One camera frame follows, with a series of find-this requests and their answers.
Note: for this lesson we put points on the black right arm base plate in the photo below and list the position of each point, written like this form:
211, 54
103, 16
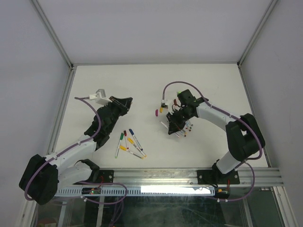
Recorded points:
215, 177

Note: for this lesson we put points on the green cap marker pen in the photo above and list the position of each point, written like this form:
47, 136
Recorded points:
119, 144

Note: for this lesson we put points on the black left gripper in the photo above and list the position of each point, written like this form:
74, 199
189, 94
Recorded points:
123, 104

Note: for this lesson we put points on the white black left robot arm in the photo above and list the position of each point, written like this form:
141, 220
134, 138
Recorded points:
44, 176

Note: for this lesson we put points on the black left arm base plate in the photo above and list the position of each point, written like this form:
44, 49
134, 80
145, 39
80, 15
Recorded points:
104, 176

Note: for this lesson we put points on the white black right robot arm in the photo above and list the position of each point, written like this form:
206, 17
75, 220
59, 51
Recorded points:
244, 137

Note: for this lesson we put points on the aluminium frame rail front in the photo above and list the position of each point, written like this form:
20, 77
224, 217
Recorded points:
261, 176

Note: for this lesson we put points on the grey slotted cable duct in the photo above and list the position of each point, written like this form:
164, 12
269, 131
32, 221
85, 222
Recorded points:
136, 191

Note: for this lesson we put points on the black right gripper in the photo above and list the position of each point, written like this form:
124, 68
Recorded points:
173, 125

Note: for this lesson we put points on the blue cap marker pen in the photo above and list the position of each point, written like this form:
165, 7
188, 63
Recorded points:
136, 140

